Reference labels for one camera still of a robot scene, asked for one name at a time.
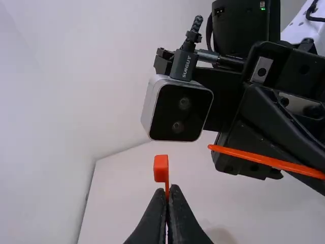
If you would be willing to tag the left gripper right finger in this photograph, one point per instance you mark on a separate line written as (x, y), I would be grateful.
(181, 218)

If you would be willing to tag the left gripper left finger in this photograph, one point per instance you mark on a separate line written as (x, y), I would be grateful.
(155, 218)

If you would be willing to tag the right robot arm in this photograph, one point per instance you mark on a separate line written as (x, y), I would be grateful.
(241, 25)

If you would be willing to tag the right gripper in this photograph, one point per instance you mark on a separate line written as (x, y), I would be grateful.
(292, 66)

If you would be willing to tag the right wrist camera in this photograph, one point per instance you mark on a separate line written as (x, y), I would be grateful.
(177, 114)

